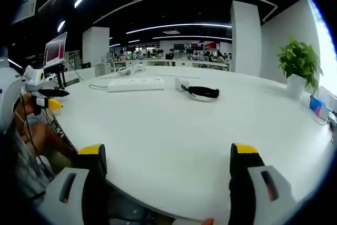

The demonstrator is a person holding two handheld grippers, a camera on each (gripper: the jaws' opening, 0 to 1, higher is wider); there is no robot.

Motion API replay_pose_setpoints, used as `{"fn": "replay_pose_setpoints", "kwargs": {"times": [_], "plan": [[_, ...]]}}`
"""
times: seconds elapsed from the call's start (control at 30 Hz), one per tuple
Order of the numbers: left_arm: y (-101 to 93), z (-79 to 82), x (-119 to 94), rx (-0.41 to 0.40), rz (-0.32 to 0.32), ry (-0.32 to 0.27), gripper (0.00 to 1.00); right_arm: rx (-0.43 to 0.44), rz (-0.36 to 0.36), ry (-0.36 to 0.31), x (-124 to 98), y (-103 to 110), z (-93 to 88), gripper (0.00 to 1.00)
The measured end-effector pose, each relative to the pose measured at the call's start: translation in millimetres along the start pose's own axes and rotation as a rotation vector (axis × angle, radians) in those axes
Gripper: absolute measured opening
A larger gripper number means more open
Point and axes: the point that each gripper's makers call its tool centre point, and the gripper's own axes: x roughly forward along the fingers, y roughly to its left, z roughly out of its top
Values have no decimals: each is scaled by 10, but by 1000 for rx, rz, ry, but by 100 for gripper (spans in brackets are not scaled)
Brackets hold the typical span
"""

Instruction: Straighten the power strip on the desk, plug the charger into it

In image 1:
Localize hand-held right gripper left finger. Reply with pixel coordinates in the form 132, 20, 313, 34
38, 143, 110, 225

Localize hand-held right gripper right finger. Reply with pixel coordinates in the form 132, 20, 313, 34
229, 142, 297, 225

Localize white power strip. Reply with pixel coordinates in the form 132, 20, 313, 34
107, 77, 166, 93

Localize white charger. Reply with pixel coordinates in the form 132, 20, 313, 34
174, 76, 191, 92

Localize white desk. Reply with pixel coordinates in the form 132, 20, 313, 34
51, 65, 335, 222

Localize person's left hand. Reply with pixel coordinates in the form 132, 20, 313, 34
21, 93, 37, 117

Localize black monitor stand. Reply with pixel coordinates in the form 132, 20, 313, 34
43, 63, 67, 89

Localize white worn device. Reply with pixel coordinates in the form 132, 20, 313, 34
0, 55, 24, 134

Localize monitor with red screen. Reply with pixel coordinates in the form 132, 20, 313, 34
43, 32, 68, 67

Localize person's grey clothing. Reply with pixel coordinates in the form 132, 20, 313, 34
6, 130, 55, 202

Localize white office chair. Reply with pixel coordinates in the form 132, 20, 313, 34
107, 57, 118, 73

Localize hanging ceiling sign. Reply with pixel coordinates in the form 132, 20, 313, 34
10, 0, 38, 25

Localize blue and pink box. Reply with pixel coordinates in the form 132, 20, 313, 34
309, 95, 330, 118

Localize white plant pot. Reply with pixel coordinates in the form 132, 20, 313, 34
285, 74, 306, 100

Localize green potted plant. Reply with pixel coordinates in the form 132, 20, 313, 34
276, 34, 324, 91

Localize black device cable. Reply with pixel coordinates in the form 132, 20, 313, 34
18, 93, 56, 180

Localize white power strip cable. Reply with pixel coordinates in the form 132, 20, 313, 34
88, 82, 110, 91

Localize white extension cord bundle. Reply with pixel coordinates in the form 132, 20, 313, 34
115, 63, 147, 76

